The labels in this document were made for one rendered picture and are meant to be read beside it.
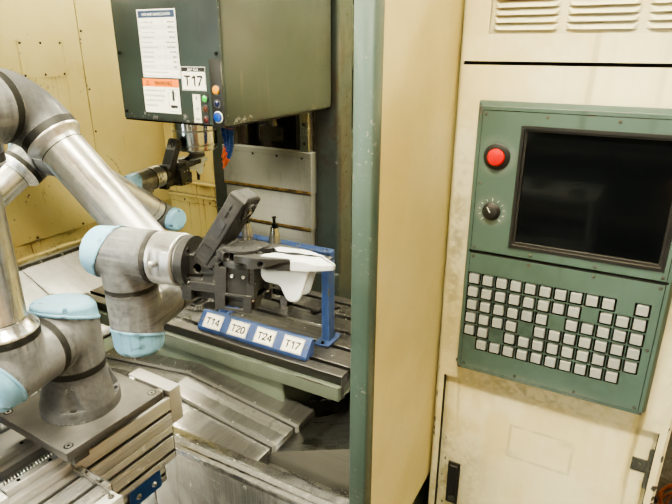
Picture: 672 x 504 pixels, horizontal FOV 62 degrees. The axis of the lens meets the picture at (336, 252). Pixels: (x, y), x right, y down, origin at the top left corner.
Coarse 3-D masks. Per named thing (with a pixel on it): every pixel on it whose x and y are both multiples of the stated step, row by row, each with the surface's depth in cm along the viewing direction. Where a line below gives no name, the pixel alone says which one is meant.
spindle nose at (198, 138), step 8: (176, 128) 197; (184, 128) 196; (192, 128) 196; (200, 128) 197; (208, 128) 199; (176, 136) 199; (184, 136) 197; (192, 136) 197; (200, 136) 198; (208, 136) 200; (216, 136) 204; (184, 144) 198; (192, 144) 198; (200, 144) 199; (208, 144) 200; (216, 144) 205
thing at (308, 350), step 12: (204, 312) 197; (216, 312) 196; (228, 324) 192; (252, 324) 188; (228, 336) 190; (252, 336) 186; (276, 336) 183; (300, 336) 180; (264, 348) 184; (276, 348) 181; (312, 348) 179
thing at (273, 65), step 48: (144, 0) 171; (192, 0) 162; (240, 0) 166; (288, 0) 187; (192, 48) 168; (240, 48) 170; (288, 48) 191; (192, 96) 173; (240, 96) 173; (288, 96) 196
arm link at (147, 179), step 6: (150, 168) 188; (132, 174) 181; (138, 174) 182; (144, 174) 184; (150, 174) 185; (156, 174) 187; (132, 180) 179; (138, 180) 181; (144, 180) 183; (150, 180) 185; (156, 180) 187; (144, 186) 183; (150, 186) 185; (156, 186) 188; (150, 192) 185
